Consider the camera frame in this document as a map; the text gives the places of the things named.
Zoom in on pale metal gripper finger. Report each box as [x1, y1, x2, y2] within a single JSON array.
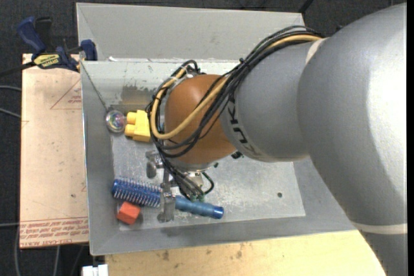
[[157, 183, 168, 223], [164, 192, 177, 222]]

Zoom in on orange-red block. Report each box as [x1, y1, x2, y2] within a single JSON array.
[[116, 201, 142, 226]]

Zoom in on blue hairbrush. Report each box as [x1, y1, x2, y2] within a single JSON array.
[[111, 178, 225, 220]]

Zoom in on small grey metal object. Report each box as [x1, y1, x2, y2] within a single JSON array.
[[145, 150, 164, 179]]

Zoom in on grey metal bin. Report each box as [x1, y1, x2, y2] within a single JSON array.
[[76, 2, 358, 257]]

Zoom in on yellow toy building block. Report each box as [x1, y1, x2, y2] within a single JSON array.
[[124, 109, 153, 143]]

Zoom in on clear glass ball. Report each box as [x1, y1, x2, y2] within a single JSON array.
[[104, 109, 127, 134]]

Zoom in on brown cardboard board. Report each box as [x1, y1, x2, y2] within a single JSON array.
[[19, 53, 90, 249]]

